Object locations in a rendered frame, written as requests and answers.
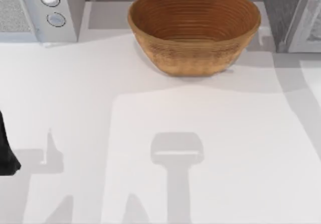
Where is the pale microwave oven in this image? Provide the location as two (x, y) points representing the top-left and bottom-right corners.
(0, 0), (88, 44)

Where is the brown woven basket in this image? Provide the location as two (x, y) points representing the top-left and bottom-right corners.
(127, 0), (262, 78)

